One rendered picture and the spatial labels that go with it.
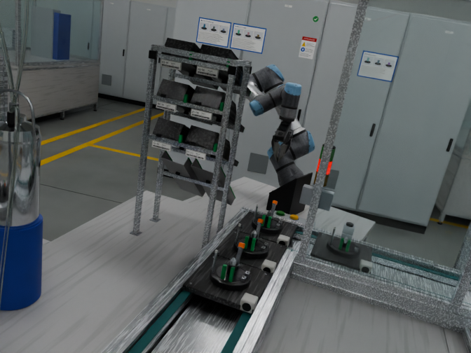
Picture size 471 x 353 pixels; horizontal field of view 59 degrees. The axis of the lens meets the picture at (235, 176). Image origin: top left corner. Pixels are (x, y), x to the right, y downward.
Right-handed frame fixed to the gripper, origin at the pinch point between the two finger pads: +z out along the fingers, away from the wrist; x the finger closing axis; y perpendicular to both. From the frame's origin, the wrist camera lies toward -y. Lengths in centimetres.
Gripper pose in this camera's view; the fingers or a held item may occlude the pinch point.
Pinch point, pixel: (277, 159)
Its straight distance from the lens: 198.6
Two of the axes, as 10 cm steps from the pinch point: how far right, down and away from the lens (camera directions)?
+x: -9.3, -2.5, 2.6
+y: 3.2, -2.5, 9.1
